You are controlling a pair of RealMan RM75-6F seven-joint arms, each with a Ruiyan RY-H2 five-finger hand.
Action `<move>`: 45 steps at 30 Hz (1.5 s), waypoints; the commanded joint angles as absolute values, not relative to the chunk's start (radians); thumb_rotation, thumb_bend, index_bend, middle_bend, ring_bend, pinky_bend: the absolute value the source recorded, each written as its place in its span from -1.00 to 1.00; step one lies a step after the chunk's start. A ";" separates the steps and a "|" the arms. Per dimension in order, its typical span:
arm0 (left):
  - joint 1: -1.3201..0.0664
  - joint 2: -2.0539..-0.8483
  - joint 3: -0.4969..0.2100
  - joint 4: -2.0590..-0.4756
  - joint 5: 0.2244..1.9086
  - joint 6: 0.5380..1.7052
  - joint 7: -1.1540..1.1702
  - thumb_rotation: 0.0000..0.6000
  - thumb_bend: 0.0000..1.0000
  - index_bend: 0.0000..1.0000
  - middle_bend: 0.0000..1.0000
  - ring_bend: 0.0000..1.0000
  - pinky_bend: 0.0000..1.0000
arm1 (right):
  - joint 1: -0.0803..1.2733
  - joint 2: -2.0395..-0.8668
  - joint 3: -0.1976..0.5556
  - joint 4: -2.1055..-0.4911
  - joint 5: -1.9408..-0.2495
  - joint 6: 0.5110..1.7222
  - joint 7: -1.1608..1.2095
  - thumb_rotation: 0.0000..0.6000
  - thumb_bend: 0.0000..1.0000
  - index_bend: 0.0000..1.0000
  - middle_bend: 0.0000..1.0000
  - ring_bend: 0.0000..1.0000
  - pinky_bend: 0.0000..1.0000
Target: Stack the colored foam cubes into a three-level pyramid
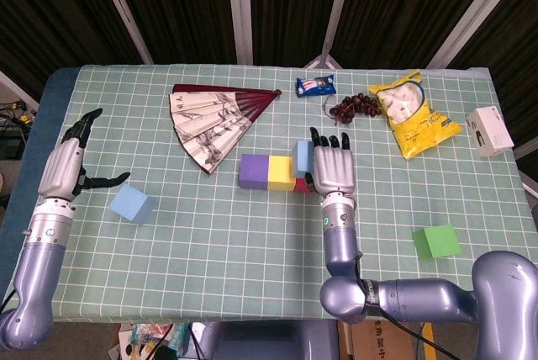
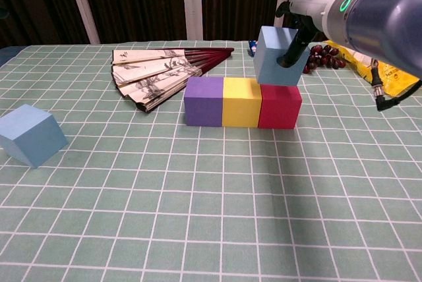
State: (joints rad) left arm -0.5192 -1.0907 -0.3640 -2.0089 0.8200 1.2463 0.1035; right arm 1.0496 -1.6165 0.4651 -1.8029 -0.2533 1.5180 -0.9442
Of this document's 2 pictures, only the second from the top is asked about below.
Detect magenta foam cube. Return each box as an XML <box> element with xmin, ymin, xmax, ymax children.
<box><xmin>258</xmin><ymin>84</ymin><xmax>303</xmax><ymax>130</ymax></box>

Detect green checked tablecloth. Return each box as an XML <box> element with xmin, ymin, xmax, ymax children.
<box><xmin>0</xmin><ymin>38</ymin><xmax>422</xmax><ymax>282</ymax></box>

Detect painted paper folding fan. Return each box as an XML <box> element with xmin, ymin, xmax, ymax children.
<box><xmin>111</xmin><ymin>47</ymin><xmax>235</xmax><ymax>113</ymax></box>

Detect yellow foam cube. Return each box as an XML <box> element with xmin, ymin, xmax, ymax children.
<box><xmin>222</xmin><ymin>77</ymin><xmax>264</xmax><ymax>128</ymax></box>

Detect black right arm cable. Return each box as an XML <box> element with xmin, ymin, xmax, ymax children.
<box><xmin>368</xmin><ymin>58</ymin><xmax>422</xmax><ymax>112</ymax></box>

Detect purple foam cube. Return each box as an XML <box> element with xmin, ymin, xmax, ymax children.
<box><xmin>183</xmin><ymin>76</ymin><xmax>226</xmax><ymax>127</ymax></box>

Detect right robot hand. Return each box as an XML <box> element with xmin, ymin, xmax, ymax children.
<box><xmin>276</xmin><ymin>0</ymin><xmax>344</xmax><ymax>68</ymax></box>

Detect light blue foam cube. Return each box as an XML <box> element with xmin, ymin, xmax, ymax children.
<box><xmin>253</xmin><ymin>26</ymin><xmax>311</xmax><ymax>87</ymax></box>
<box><xmin>0</xmin><ymin>103</ymin><xmax>69</xmax><ymax>169</ymax></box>

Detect dark red grape bunch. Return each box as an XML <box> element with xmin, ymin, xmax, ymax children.
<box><xmin>302</xmin><ymin>43</ymin><xmax>347</xmax><ymax>74</ymax></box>

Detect yellow snack bag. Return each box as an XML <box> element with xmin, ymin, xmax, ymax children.
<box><xmin>324</xmin><ymin>40</ymin><xmax>422</xmax><ymax>98</ymax></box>

